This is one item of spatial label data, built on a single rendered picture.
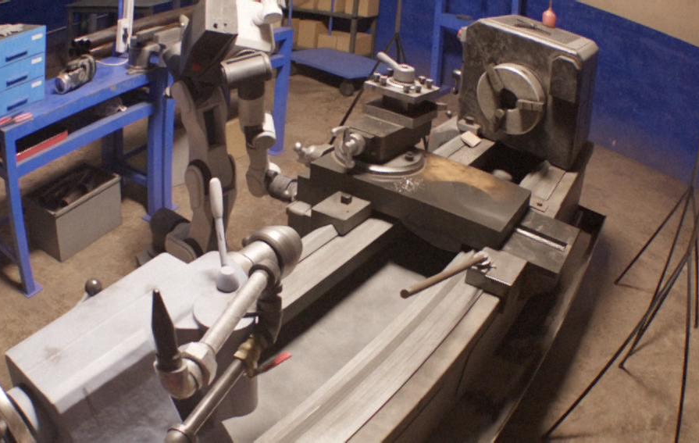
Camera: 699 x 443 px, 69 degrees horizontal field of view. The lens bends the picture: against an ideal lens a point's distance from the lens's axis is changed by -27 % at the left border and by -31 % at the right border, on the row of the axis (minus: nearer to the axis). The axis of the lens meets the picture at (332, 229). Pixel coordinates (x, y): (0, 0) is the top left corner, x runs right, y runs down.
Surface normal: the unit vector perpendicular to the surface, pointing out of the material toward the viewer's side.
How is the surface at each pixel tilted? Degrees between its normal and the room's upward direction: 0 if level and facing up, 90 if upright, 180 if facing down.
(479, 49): 90
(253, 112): 112
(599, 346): 0
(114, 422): 76
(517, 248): 0
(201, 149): 90
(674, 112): 90
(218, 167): 65
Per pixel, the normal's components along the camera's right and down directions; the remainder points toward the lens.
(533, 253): 0.07, -0.87
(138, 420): 0.82, 0.05
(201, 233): -0.62, 0.34
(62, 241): 0.86, 0.30
